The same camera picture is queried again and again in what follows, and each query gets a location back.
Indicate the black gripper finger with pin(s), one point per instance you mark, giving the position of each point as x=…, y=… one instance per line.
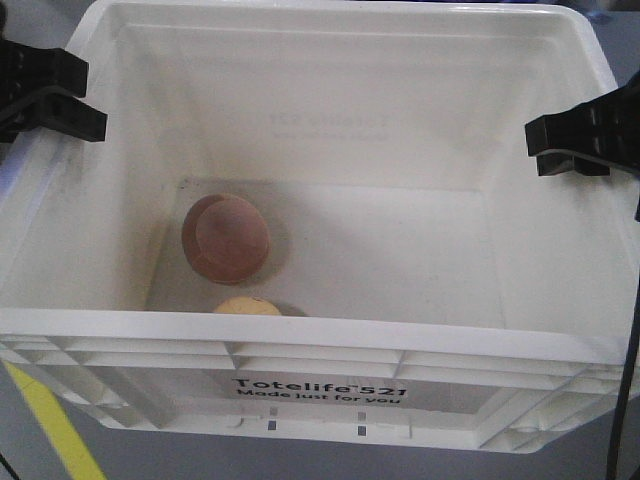
x=27, y=70
x=559, y=162
x=607, y=127
x=24, y=110

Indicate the white plastic Totelife tote box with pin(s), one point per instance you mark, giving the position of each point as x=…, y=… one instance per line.
x=434, y=290

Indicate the pink ball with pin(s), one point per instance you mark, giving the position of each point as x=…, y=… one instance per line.
x=225, y=238

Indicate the yellow toy burger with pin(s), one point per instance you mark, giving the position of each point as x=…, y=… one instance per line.
x=247, y=305

